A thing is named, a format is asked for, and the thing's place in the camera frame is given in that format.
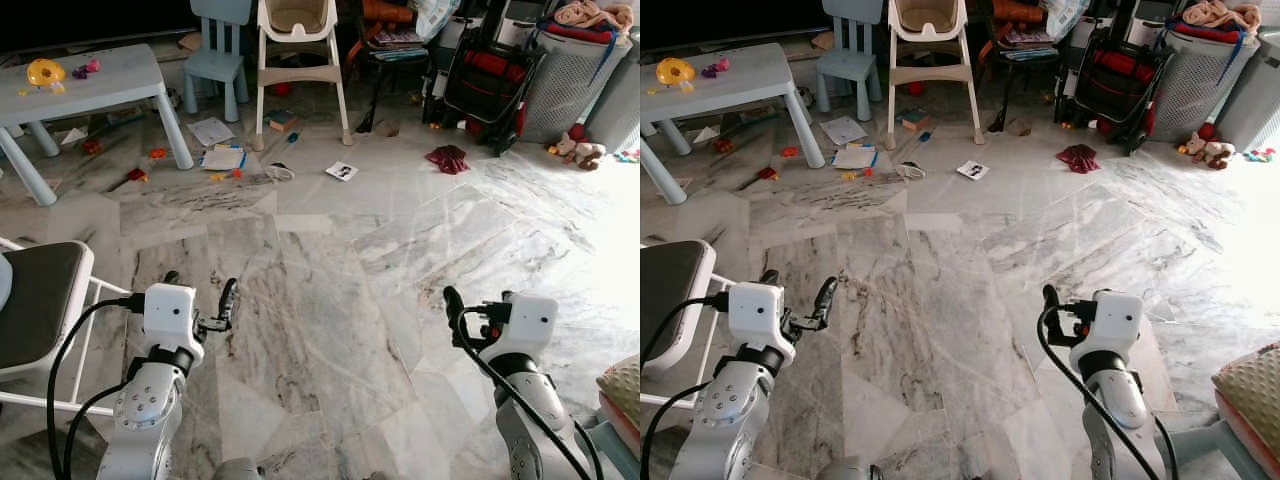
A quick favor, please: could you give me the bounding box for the beige dotted pillow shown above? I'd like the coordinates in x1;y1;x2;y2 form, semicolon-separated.
598;355;641;431
1212;343;1280;439

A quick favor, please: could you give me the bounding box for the white stool dark cushion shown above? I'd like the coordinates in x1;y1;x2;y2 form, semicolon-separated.
0;238;133;419
640;238;736;411

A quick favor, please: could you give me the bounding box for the white blue book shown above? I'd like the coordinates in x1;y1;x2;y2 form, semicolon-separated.
831;146;881;171
199;146;249;173

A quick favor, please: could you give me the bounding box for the dark red cloth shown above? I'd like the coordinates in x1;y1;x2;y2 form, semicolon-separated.
1057;144;1102;175
425;145;472;176

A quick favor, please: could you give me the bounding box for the silver robot left leg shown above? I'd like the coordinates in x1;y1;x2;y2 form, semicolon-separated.
213;457;267;480
815;457;883;480

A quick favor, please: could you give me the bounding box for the beige plush teddy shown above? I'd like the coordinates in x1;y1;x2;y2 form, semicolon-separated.
547;132;608;172
1177;132;1237;171

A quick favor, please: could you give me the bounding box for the grey kids table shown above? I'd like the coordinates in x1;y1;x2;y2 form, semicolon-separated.
640;43;827;206
0;43;196;207

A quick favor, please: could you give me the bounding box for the light blue kids chair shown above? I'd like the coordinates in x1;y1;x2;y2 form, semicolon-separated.
183;0;252;124
814;0;885;123

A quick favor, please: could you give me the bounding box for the black red baby stroller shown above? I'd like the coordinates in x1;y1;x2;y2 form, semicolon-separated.
1055;0;1176;156
425;0;548;158

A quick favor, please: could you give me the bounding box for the white baby high chair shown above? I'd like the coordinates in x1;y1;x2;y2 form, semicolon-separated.
254;0;354;153
886;0;986;151

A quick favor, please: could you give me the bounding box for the black chair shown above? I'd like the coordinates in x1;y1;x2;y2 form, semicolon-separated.
350;0;433;136
985;0;1066;134

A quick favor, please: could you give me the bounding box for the grey laundry basket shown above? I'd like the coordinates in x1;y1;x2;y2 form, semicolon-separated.
1150;25;1263;143
520;25;633;143

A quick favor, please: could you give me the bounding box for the pink blanket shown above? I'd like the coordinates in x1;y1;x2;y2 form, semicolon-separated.
553;0;637;39
1180;0;1263;36

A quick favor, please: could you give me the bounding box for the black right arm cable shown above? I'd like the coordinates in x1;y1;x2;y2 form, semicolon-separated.
1035;304;1167;480
454;306;603;480

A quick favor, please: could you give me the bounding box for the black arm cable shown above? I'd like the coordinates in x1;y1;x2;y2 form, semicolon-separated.
62;381;136;480
640;381;721;480
46;294;149;480
640;291;732;369
1035;304;1167;480
454;306;603;480

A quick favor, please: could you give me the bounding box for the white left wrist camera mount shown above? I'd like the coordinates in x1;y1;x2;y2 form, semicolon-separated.
143;284;207;364
728;283;797;363

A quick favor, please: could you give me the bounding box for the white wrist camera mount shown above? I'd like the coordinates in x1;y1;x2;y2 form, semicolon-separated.
143;284;207;364
484;292;560;369
1083;290;1144;369
728;283;797;363

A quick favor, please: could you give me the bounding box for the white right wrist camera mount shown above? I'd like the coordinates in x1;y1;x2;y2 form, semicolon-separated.
484;292;560;369
1083;290;1144;369

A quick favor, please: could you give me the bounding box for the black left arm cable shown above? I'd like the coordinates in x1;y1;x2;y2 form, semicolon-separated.
640;381;721;480
640;291;732;369
62;381;136;480
46;294;149;480

